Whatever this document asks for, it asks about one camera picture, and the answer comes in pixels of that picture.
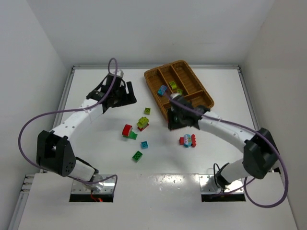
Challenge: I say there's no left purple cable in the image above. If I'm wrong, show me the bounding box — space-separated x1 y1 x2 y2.
18 57 118 190

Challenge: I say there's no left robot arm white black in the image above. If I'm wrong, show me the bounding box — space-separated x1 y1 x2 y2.
36 69 137 183

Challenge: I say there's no dark green lego brick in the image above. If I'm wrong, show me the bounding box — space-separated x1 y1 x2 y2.
132 151 143 162

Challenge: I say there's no blue fish lego assembly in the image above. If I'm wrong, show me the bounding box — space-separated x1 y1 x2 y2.
179 134 197 148

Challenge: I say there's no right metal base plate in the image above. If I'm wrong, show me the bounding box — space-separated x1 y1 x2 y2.
199 174 248 194

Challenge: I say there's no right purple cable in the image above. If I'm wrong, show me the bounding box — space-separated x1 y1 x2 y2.
169 94 288 207

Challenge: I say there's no lime long lego brick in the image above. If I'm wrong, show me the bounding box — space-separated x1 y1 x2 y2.
137 116 149 128

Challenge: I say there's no small blue lego brick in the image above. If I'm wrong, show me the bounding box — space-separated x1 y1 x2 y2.
141 141 149 149

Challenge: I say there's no lime square lego brick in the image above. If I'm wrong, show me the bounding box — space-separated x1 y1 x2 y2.
168 81 177 90

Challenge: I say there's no brown wicker divided basket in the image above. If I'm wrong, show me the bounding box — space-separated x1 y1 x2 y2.
144 60 214 118

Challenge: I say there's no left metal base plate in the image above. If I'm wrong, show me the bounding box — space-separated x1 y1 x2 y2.
71 174 118 195

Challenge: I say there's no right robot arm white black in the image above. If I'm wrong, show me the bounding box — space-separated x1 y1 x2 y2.
167 93 278 189

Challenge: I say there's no blue long lego brick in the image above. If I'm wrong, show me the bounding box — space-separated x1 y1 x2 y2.
157 85 167 96

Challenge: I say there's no green lego under red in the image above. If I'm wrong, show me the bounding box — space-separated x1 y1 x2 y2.
123 131 138 140

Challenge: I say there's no small lime lego brick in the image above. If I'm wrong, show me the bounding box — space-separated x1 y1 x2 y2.
144 108 151 115

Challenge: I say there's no purple cable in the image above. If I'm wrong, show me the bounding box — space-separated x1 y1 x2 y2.
169 94 288 207
18 57 118 190

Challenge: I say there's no metal base plate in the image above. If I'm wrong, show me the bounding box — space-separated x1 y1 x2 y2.
199 174 248 194
71 174 118 195

